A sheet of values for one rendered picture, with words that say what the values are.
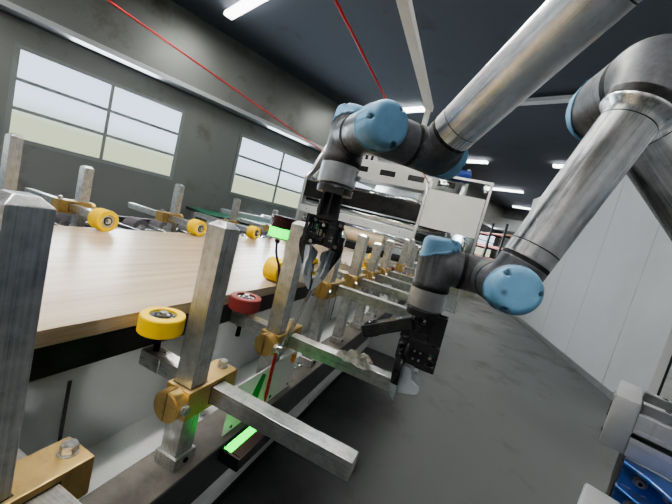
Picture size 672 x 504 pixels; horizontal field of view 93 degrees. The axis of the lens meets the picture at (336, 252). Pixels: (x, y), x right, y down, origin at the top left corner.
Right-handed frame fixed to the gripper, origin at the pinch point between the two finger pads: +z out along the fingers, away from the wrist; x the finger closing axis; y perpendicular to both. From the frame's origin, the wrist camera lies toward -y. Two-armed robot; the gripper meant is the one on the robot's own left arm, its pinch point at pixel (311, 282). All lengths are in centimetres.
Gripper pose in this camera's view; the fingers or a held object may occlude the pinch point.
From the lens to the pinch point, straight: 67.6
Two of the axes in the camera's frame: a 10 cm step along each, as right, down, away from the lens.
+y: -0.2, 0.7, -10.0
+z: -2.5, 9.7, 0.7
